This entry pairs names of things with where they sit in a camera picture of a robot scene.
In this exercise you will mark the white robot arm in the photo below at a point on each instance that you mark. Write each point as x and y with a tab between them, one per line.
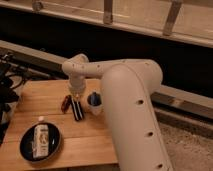
126	86

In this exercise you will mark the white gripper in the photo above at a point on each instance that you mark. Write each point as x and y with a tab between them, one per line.
77	86

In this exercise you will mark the clear cup with blue item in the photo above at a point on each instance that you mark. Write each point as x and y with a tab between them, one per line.
95	103

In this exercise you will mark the white bottle on plate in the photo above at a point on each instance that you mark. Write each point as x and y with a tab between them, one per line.
41	139

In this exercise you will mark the black round plate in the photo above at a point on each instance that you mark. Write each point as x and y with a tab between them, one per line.
26	143

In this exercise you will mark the wooden table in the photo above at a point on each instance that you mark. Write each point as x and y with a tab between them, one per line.
83	143

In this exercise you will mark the black equipment with cables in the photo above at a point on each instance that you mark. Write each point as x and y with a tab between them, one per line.
8	84

